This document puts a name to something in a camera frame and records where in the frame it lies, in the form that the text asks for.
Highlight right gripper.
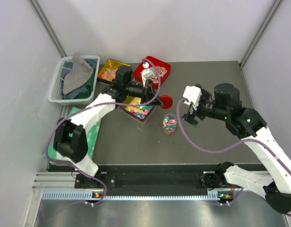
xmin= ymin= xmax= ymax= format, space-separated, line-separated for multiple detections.
xmin=180 ymin=91 xmax=227 ymax=127

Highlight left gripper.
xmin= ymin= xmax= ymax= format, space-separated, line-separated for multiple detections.
xmin=124 ymin=79 xmax=163 ymax=107

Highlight red jar lid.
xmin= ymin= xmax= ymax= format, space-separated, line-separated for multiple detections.
xmin=160 ymin=95 xmax=173 ymax=109

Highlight patterned tin of pastel candies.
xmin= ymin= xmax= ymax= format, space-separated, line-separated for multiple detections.
xmin=120 ymin=96 xmax=155 ymax=123

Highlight clear plastic jar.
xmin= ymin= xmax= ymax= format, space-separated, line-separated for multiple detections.
xmin=163 ymin=113 xmax=177 ymax=135

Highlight red tin of lollipop candies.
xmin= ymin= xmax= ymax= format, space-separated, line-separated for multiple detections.
xmin=134 ymin=56 xmax=171 ymax=85

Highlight gold tin of gummy candies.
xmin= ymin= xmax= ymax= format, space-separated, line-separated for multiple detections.
xmin=97 ymin=59 xmax=130 ymax=85

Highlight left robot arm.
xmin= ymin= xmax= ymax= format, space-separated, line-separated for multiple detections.
xmin=53 ymin=66 xmax=164 ymax=188

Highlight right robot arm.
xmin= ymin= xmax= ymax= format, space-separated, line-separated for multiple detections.
xmin=176 ymin=83 xmax=291 ymax=217

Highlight blue green cloths in basket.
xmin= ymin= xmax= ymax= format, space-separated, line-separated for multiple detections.
xmin=60 ymin=59 xmax=98 ymax=99

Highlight green white patterned cloth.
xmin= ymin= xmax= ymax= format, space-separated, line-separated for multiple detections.
xmin=48 ymin=120 xmax=101 ymax=160

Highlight grey cloth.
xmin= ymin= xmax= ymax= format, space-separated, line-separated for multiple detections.
xmin=63 ymin=52 xmax=93 ymax=95

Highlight white plastic basket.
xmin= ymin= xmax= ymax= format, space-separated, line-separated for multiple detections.
xmin=48 ymin=55 xmax=100 ymax=105

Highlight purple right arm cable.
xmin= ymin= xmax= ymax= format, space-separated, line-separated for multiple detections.
xmin=178 ymin=98 xmax=291 ymax=218

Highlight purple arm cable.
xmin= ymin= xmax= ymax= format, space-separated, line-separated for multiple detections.
xmin=178 ymin=98 xmax=291 ymax=218
xmin=45 ymin=58 xmax=162 ymax=206

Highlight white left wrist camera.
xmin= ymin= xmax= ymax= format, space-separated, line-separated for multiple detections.
xmin=141 ymin=61 xmax=155 ymax=87

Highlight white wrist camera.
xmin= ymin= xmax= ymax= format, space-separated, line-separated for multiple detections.
xmin=141 ymin=61 xmax=155 ymax=87
xmin=183 ymin=86 xmax=202 ymax=110

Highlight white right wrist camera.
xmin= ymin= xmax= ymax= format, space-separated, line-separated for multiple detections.
xmin=183 ymin=86 xmax=202 ymax=110

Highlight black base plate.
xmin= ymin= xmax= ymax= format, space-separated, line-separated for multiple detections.
xmin=74 ymin=171 xmax=243 ymax=190

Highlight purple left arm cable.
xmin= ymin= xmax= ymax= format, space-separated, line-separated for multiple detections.
xmin=45 ymin=58 xmax=162 ymax=206

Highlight grey slotted cable duct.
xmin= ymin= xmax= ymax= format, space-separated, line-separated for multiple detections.
xmin=41 ymin=191 xmax=233 ymax=201

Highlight aluminium rail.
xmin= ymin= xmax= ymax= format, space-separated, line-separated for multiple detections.
xmin=32 ymin=171 xmax=291 ymax=191

